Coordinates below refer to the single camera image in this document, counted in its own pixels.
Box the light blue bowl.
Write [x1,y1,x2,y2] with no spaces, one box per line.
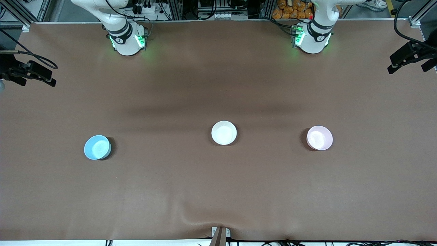
[84,135,112,160]

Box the light pink bowl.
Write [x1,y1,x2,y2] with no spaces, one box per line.
[306,125,334,151]

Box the white bowl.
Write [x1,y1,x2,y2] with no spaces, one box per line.
[211,121,237,146]

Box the grey sneaker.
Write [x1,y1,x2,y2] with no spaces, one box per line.
[356,0,388,11]

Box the orange snack packet pile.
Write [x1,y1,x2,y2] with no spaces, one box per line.
[272,0,315,20]

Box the white power strip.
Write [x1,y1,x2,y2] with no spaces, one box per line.
[134,1,158,14]

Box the white terminal block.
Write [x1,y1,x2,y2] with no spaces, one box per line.
[213,12,248,20]

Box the brown table mat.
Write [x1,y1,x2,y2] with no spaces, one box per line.
[0,20,437,242]

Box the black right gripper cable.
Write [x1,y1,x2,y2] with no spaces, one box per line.
[0,28,59,70]

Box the aluminium frame post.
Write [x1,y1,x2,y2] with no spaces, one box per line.
[408,0,437,28]
[0,0,52,30]

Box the brown camera mount pole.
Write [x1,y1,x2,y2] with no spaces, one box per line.
[210,228,227,246]

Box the metal table edge bracket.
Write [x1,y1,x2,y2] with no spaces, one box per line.
[211,227,231,239]

